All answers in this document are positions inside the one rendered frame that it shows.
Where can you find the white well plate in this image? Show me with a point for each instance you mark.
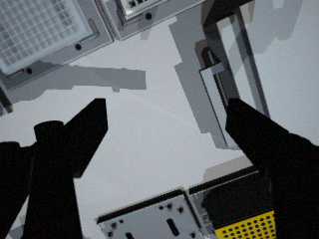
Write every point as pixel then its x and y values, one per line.
pixel 133 8

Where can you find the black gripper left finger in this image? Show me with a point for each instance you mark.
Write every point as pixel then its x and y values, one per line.
pixel 60 154

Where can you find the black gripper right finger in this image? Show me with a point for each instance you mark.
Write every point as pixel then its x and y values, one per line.
pixel 290 159

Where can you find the grey base plate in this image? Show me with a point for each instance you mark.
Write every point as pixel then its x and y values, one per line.
pixel 197 195

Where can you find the pale grey multiwell plate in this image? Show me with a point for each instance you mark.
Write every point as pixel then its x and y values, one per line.
pixel 31 30

